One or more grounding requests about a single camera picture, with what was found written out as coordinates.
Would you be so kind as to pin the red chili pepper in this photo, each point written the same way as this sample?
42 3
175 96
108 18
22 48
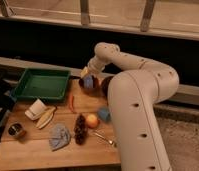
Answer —
70 103

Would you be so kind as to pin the dark grape bunch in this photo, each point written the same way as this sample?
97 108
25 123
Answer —
80 130

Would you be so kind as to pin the silver fork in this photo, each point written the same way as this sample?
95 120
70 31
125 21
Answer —
109 141

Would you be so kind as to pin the orange apple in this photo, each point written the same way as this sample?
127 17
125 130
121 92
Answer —
92 121

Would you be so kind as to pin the blue sponge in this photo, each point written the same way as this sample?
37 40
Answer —
88 82

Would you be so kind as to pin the blue crumpled cloth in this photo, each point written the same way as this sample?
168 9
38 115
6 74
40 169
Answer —
59 137

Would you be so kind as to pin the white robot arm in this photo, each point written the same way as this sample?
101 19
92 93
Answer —
132 93

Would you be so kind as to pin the blue cup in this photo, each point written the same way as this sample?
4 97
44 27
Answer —
104 114

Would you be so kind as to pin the dark red bowl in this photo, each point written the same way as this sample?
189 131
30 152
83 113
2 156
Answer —
105 84

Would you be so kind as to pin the yellow banana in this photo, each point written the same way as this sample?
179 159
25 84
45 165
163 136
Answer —
46 117

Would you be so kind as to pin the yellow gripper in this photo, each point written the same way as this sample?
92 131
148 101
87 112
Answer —
85 71

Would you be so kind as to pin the brown bowl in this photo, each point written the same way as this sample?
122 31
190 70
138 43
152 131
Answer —
91 92

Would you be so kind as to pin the green plastic tray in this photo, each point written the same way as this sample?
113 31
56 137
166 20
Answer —
46 84

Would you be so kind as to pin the small metal tin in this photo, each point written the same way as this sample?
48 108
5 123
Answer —
16 130

